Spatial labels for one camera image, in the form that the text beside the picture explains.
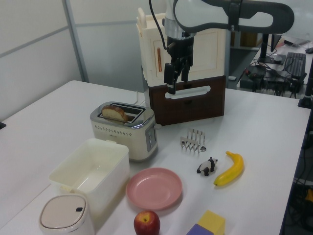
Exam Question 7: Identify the black monitor stand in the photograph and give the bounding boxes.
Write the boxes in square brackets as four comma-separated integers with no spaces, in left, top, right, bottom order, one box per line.
[258,33,286,64]

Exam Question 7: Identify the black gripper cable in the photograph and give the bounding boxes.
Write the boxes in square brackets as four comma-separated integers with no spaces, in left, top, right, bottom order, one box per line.
[149,0,172,49]

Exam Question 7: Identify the panda figurine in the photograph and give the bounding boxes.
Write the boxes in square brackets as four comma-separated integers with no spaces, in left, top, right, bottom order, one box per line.
[197,157,219,176]

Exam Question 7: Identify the pink plate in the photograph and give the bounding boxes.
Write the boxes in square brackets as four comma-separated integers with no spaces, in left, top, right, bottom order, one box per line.
[126,167,183,210]

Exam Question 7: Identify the yellow foam block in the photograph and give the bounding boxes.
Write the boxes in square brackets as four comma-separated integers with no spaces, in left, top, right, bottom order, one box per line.
[197,210,226,235]

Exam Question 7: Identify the yellow banana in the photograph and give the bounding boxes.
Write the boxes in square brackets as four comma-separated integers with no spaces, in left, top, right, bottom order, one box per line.
[213,151,245,188]

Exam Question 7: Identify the cream plastic container box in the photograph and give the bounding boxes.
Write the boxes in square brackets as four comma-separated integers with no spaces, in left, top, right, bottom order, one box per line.
[48,138,130,211]

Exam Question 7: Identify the black keyboard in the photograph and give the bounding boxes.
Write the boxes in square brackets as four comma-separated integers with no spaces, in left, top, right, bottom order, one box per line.
[285,52,307,75]

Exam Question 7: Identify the cream chrome toaster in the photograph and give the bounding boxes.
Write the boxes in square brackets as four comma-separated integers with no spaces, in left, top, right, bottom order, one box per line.
[89,101,159,162]

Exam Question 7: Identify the metal toast rack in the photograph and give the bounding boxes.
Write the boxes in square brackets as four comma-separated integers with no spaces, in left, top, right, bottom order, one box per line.
[179,129,207,153]

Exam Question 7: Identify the red apple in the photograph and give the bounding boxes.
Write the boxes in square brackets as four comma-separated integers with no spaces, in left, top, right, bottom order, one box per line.
[133,211,161,235]

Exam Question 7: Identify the small cream lidded bin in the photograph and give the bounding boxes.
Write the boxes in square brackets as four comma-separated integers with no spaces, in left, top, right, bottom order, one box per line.
[38,193,95,235]

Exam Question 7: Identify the bread slice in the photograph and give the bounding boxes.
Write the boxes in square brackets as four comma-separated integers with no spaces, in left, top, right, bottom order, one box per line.
[101,104,129,122]

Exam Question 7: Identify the black clamp pole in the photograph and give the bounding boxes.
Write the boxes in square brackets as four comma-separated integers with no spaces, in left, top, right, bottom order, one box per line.
[297,66,313,108]

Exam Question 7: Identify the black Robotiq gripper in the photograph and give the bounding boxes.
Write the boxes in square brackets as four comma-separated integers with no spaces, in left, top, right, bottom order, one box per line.
[163,36,195,95]

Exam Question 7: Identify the black power strip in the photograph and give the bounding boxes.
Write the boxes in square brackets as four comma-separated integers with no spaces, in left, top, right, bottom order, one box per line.
[241,65,267,91]

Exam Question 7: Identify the grey partition post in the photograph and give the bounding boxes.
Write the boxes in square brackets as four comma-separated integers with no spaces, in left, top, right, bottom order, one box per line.
[66,0,90,83]

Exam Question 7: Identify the cream wooden cabinet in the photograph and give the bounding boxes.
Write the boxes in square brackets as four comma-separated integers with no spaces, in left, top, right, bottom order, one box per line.
[135,7,225,87]

